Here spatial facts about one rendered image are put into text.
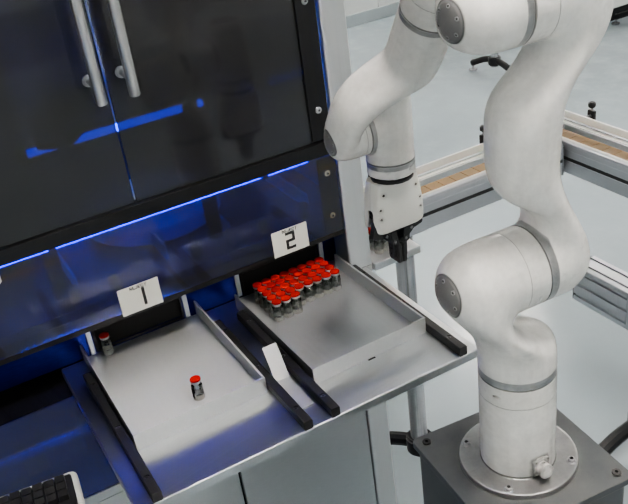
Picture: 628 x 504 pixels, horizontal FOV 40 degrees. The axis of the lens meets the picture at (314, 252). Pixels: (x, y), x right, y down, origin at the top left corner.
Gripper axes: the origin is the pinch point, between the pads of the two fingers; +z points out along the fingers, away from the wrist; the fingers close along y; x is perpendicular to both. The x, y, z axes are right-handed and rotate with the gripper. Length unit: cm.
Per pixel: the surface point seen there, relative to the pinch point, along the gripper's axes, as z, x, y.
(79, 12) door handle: -49, -25, 40
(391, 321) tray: 22.1, -9.4, -2.8
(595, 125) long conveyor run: 15, -41, -91
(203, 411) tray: 20.3, -5.3, 40.8
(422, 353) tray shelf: 22.4, 3.1, -1.5
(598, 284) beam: 58, -32, -85
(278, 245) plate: 8.6, -31.2, 10.0
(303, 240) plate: 9.6, -31.2, 4.1
